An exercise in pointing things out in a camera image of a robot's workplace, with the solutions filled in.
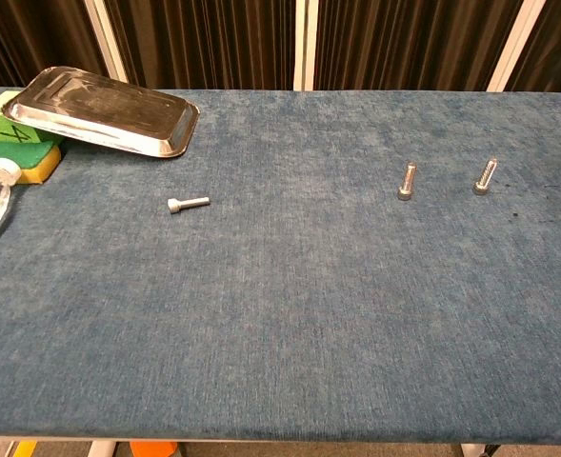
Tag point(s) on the silver bolt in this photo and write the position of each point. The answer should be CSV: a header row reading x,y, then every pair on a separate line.
x,y
484,178
407,183
185,204

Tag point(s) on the blue table cloth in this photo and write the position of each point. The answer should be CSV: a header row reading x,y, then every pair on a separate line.
x,y
280,309

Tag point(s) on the dark brown curtain panel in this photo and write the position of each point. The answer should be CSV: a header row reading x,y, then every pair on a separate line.
x,y
32,38
404,43
546,28
204,43

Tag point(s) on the silver rectangular metal tray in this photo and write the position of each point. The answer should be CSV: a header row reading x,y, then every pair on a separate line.
x,y
99,109

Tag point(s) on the orange object under table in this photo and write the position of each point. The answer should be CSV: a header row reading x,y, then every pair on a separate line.
x,y
154,450

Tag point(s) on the green and yellow sponge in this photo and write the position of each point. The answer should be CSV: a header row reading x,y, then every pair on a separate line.
x,y
18,157

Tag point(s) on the white table leg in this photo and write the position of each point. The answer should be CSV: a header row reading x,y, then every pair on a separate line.
x,y
101,450
471,451

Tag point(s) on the green foam cube marked four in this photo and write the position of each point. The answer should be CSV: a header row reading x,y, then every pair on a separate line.
x,y
4,131

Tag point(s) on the white partition frame post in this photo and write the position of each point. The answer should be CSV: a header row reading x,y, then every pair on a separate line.
x,y
104,38
305,43
518,43

